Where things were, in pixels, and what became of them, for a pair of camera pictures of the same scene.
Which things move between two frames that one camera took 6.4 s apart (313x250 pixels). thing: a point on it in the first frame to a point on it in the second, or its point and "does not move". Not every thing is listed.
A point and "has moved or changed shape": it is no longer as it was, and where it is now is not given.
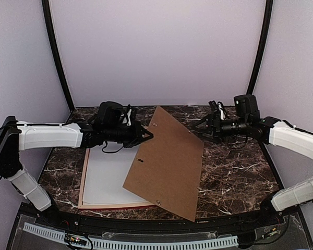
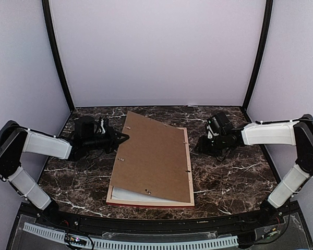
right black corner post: [266, 31] does not move
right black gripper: [218, 134] to [203, 147]
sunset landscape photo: [105, 176] to [119, 193]
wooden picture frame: [82, 205] to [161, 203]
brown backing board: [167, 166] has moved or changed shape
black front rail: [101, 222] does not move
